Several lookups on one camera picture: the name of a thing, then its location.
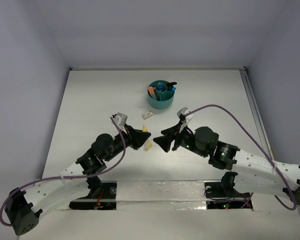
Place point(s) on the metal rail table edge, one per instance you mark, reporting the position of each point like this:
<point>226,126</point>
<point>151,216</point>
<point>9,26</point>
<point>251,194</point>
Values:
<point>255,113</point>

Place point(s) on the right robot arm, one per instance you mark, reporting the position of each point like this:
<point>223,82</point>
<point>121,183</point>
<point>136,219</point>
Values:
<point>244,172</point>

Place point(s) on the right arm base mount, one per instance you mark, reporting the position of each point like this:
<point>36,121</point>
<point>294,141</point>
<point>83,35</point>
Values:
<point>222,195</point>

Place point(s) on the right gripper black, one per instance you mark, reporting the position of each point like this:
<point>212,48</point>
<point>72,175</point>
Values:
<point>164,141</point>

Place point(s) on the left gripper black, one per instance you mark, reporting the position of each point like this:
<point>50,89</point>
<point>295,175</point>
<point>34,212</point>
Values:
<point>130,136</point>

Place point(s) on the orange highlighter piece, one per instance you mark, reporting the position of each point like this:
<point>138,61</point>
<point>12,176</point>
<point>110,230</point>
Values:
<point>150,88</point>

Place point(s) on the clear orange-tipped highlighter body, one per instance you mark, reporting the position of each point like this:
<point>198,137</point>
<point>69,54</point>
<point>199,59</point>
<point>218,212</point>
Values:
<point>152,94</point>

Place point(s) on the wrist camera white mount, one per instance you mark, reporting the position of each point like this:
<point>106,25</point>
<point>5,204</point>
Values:
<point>185,116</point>
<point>120,120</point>

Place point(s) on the teal round compartment organizer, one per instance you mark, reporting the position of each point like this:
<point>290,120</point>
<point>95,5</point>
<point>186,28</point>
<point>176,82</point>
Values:
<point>164,97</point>

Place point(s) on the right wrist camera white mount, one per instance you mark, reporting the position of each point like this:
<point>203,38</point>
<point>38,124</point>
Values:
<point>185,116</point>

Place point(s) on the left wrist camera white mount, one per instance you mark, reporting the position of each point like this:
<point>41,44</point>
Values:
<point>120,120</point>

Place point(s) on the yellow highlighter body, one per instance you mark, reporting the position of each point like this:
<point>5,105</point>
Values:
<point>144,129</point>

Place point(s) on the yellow highlighter cap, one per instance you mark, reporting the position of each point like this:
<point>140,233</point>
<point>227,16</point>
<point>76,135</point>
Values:
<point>147,145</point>

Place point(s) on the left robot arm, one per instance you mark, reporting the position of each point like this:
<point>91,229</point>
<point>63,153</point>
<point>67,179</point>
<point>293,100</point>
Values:
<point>26,205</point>

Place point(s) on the clear spray bottle blue cap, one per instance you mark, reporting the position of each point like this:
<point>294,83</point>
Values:
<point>159,86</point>

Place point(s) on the white eraser in sleeve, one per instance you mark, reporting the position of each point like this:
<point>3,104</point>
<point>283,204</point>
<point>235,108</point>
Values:
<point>147,115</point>

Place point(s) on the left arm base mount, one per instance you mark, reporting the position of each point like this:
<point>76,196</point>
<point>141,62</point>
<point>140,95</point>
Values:
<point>102,198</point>

